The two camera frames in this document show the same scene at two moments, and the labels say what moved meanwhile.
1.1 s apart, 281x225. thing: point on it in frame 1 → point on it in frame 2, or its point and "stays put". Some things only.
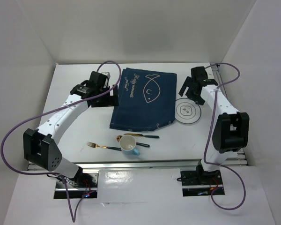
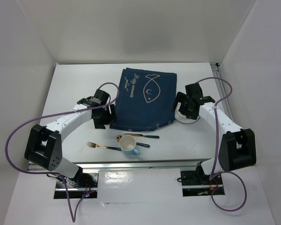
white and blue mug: (128, 144) stays put
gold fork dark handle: (95, 146) stays put
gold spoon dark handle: (118, 139) stays put
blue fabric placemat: (146, 101) stays put
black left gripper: (111, 101) → (111, 118)
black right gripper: (199, 101) → (181, 98)
